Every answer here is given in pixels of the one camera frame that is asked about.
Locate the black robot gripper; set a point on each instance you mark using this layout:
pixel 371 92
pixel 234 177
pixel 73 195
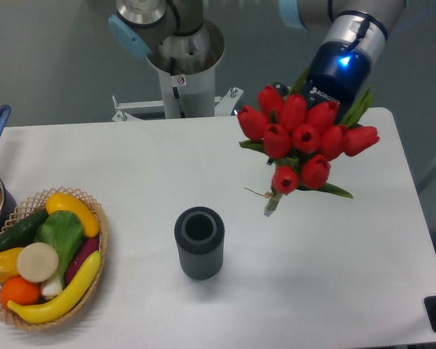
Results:
pixel 336 74

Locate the red tulip bouquet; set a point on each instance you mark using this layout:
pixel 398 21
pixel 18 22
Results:
pixel 301 138

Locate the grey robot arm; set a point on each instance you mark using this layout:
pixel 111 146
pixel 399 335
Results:
pixel 185 48

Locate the dark grey ribbed vase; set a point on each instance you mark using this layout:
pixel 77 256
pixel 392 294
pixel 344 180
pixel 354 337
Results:
pixel 199 233

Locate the white metal robot stand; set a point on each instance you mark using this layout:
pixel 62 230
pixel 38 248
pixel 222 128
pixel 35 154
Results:
pixel 182 97

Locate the purple eggplant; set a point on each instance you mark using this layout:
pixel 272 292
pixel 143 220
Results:
pixel 89 246

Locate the yellow squash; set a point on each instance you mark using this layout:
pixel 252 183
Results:
pixel 66 202

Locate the green bok choy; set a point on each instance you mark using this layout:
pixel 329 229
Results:
pixel 63 231

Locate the woven wicker basket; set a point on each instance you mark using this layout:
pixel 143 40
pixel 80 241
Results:
pixel 34 204

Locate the green cucumber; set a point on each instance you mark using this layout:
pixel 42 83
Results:
pixel 23 231

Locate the beige round slice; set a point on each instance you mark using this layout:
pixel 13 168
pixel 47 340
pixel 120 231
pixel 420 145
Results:
pixel 37 262

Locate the yellow banana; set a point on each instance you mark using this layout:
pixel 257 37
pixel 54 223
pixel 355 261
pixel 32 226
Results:
pixel 66 300

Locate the orange fruit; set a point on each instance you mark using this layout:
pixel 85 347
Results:
pixel 20 291

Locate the yellow bell pepper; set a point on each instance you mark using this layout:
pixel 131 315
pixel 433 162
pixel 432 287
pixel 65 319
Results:
pixel 8 264

